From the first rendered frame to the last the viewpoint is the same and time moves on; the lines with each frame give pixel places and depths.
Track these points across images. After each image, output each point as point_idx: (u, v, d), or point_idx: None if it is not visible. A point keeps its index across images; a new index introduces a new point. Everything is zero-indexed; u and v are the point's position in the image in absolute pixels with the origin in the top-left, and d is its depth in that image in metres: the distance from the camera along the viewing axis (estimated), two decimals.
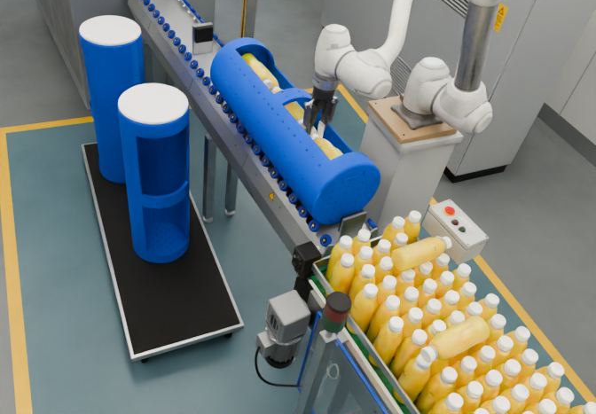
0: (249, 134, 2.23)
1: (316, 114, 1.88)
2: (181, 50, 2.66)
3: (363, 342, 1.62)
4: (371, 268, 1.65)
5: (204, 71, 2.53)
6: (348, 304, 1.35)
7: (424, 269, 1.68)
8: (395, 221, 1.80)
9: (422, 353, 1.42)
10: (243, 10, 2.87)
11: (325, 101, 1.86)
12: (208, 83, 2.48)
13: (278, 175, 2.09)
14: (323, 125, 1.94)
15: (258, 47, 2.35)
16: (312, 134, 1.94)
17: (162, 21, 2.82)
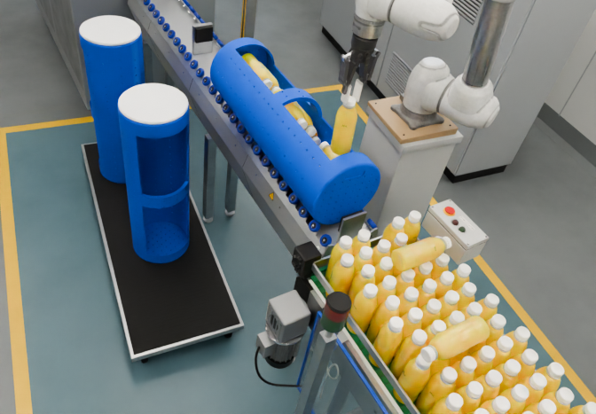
0: (249, 134, 2.23)
1: (354, 69, 1.62)
2: (181, 50, 2.66)
3: (363, 342, 1.62)
4: (371, 268, 1.65)
5: (204, 71, 2.53)
6: (348, 304, 1.35)
7: (424, 269, 1.68)
8: (395, 221, 1.80)
9: (422, 353, 1.42)
10: (243, 10, 2.87)
11: (365, 53, 1.60)
12: (208, 83, 2.48)
13: (278, 175, 2.09)
14: (361, 83, 1.68)
15: (258, 47, 2.35)
16: (348, 93, 1.67)
17: (162, 21, 2.82)
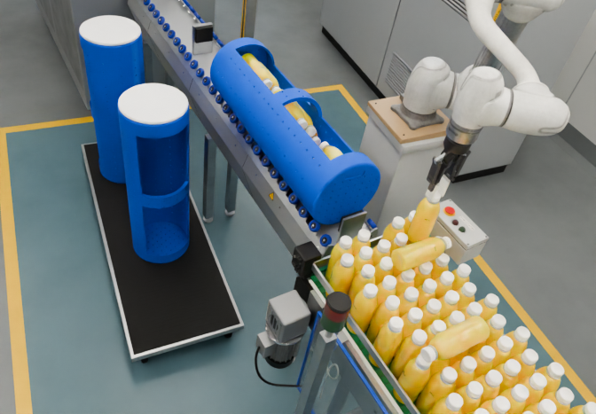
0: (249, 134, 2.23)
1: (444, 169, 1.58)
2: (181, 50, 2.66)
3: (363, 342, 1.62)
4: (371, 268, 1.65)
5: (204, 71, 2.53)
6: (348, 304, 1.35)
7: (424, 269, 1.68)
8: (395, 221, 1.80)
9: (422, 353, 1.42)
10: (243, 10, 2.87)
11: (458, 154, 1.55)
12: (208, 83, 2.48)
13: (278, 175, 2.09)
14: (448, 181, 1.63)
15: (258, 47, 2.35)
16: (435, 191, 1.63)
17: (162, 21, 2.82)
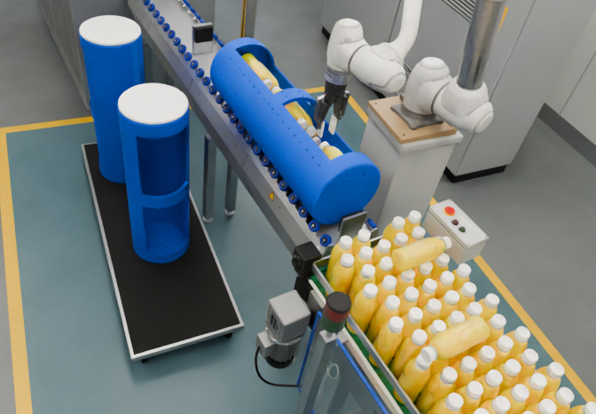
0: (249, 134, 2.23)
1: (327, 109, 1.89)
2: (181, 50, 2.66)
3: (363, 342, 1.62)
4: (371, 268, 1.65)
5: (204, 71, 2.53)
6: (348, 304, 1.35)
7: (424, 269, 1.68)
8: (395, 221, 1.80)
9: (422, 353, 1.42)
10: (243, 10, 2.87)
11: (337, 96, 1.87)
12: (208, 83, 2.48)
13: (278, 175, 2.09)
14: (335, 119, 1.95)
15: (258, 47, 2.35)
16: (323, 128, 1.94)
17: (162, 21, 2.82)
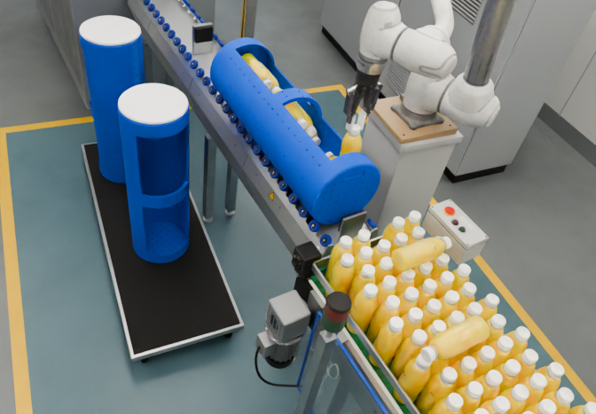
0: (249, 134, 2.23)
1: (358, 101, 1.73)
2: (181, 50, 2.66)
3: (363, 342, 1.62)
4: (371, 268, 1.65)
5: (204, 71, 2.53)
6: (348, 304, 1.35)
7: (424, 269, 1.68)
8: (395, 221, 1.80)
9: (422, 353, 1.42)
10: (243, 10, 2.87)
11: (369, 87, 1.71)
12: (208, 83, 2.48)
13: (278, 175, 2.09)
14: (364, 113, 1.79)
15: (258, 47, 2.35)
16: (353, 122, 1.79)
17: (162, 21, 2.82)
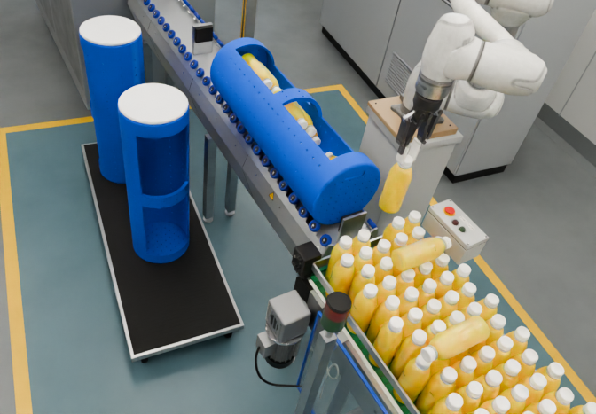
0: (249, 134, 2.23)
1: (414, 129, 1.47)
2: (181, 50, 2.66)
3: (363, 342, 1.62)
4: (371, 268, 1.65)
5: (204, 71, 2.53)
6: (348, 304, 1.35)
7: (424, 269, 1.68)
8: (395, 221, 1.80)
9: (422, 353, 1.42)
10: (243, 10, 2.87)
11: (428, 113, 1.45)
12: (208, 83, 2.48)
13: (278, 175, 2.09)
14: (419, 143, 1.53)
15: (258, 47, 2.35)
16: (405, 153, 1.53)
17: (162, 21, 2.82)
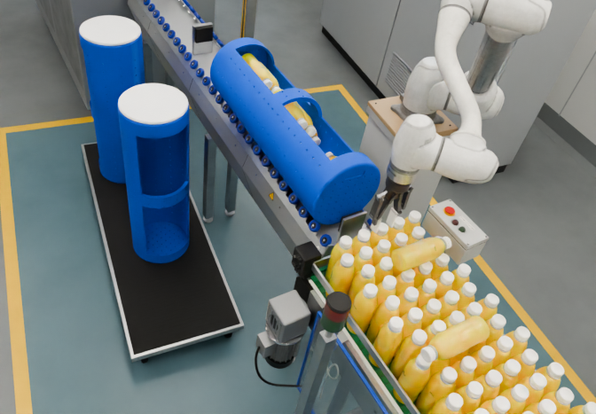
0: (249, 134, 2.23)
1: (386, 206, 1.68)
2: (181, 50, 2.66)
3: (363, 342, 1.62)
4: (371, 268, 1.65)
5: (204, 71, 2.53)
6: (348, 304, 1.35)
7: (424, 269, 1.68)
8: (395, 221, 1.81)
9: (422, 353, 1.42)
10: (243, 10, 2.87)
11: (399, 192, 1.66)
12: (208, 83, 2.48)
13: (278, 175, 2.09)
14: (396, 213, 1.74)
15: (258, 47, 2.35)
16: (379, 224, 1.73)
17: (162, 21, 2.82)
